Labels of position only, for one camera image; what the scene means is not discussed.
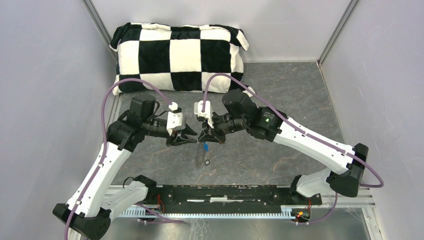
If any white slotted cable duct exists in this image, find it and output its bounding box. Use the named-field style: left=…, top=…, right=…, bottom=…
left=118, top=206, right=310, bottom=220

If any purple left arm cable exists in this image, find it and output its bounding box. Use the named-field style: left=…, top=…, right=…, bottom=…
left=63, top=78, right=188, bottom=240

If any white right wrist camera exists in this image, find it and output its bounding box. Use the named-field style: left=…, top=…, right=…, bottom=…
left=193, top=100, right=214, bottom=129

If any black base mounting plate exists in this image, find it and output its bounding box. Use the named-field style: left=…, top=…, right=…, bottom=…
left=139, top=185, right=323, bottom=214

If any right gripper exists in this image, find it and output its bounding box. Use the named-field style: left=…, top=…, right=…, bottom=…
left=198, top=110, right=248, bottom=145

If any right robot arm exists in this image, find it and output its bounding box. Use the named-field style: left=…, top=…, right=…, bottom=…
left=193, top=89, right=369, bottom=204

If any aluminium frame rail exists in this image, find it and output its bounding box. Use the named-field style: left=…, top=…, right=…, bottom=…
left=104, top=185, right=376, bottom=208

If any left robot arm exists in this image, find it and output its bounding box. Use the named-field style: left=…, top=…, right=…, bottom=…
left=52, top=94, right=197, bottom=240

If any black and white checkered pillow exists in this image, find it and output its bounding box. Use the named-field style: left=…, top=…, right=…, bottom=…
left=109, top=22, right=250, bottom=95

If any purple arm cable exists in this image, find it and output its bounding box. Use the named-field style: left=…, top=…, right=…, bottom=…
left=63, top=78, right=188, bottom=240
left=201, top=72, right=385, bottom=226

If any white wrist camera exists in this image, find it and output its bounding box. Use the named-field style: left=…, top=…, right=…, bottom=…
left=193, top=100, right=214, bottom=129
left=166, top=102, right=186, bottom=136

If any blue key fob tag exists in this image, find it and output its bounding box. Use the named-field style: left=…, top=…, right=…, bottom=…
left=203, top=142, right=209, bottom=152

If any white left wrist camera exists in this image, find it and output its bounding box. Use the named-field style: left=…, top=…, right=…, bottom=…
left=166, top=102, right=186, bottom=136

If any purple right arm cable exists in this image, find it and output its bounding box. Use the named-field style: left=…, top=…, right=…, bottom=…
left=201, top=72, right=385, bottom=226

